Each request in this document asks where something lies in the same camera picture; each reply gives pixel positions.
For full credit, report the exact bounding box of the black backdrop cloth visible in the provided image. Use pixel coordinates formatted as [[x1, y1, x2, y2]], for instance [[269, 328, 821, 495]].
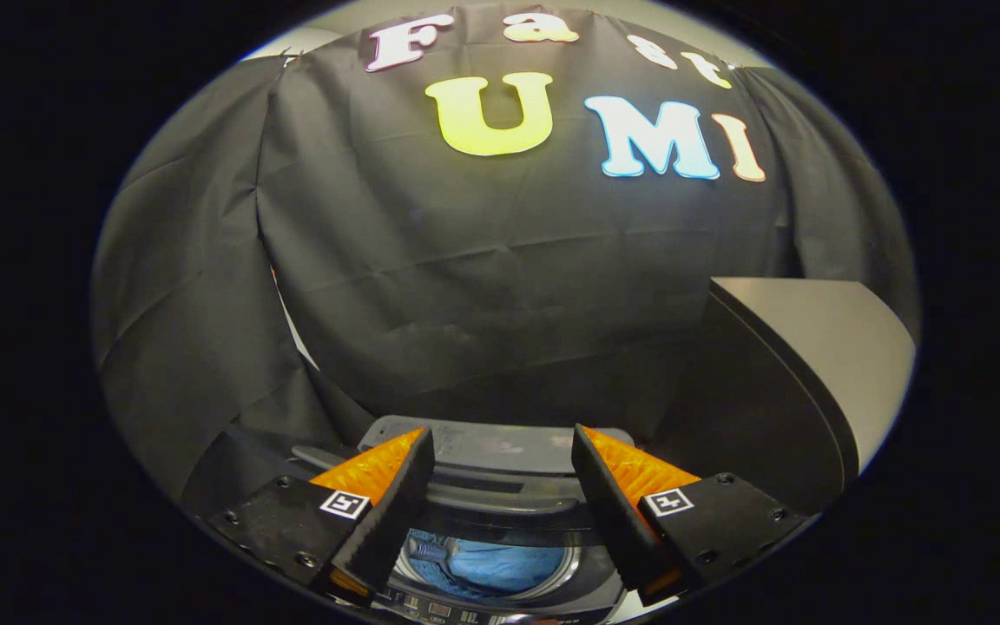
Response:
[[90, 4, 922, 504]]

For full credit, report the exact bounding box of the grey washing machine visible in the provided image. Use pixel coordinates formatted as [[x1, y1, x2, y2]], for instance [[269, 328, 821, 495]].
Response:
[[292, 415, 641, 625]]

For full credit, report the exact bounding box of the grey cabinet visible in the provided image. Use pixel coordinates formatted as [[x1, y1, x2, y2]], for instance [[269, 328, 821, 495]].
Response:
[[652, 276, 918, 515]]

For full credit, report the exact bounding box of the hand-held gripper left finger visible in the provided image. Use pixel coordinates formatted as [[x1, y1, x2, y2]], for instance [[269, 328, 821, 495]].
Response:
[[207, 427, 437, 606]]

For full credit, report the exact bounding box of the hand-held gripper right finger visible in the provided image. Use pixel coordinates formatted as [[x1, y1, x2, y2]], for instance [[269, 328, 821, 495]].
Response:
[[571, 424, 815, 610]]

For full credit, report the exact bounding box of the light blue polo shirt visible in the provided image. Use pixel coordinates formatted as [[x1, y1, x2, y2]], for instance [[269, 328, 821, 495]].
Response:
[[405, 530, 567, 600]]

